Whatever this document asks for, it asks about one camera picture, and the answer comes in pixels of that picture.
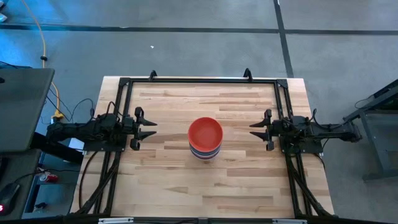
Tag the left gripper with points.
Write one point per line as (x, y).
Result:
(129, 127)

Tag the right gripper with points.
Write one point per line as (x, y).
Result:
(279, 130)

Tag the red bowl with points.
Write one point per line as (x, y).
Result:
(205, 133)

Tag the blue bowl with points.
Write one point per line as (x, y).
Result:
(205, 155)

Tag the magenta bowl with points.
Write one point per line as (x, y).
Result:
(205, 158)

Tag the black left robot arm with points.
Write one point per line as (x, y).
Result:
(81, 128)

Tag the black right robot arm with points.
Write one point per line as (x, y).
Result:
(326, 130)

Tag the white box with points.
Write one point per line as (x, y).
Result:
(76, 144)

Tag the black floor tape strip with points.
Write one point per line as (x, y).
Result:
(284, 49)
(155, 30)

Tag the grey metal cart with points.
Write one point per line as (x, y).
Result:
(373, 130)

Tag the red can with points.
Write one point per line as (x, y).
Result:
(48, 178)

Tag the grey computer monitor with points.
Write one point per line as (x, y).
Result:
(21, 109)

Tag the dark desk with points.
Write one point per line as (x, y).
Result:
(25, 168)

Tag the black computer mouse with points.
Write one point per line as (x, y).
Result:
(8, 197)

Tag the white rounded object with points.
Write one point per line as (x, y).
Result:
(2, 17)

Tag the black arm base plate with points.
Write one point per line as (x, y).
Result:
(102, 147)
(306, 149)

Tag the black frame clamp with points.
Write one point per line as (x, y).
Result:
(152, 75)
(247, 74)

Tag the black aluminium table frame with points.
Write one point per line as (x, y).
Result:
(202, 81)

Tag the silver metal bracket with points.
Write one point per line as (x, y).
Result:
(289, 221)
(115, 221)

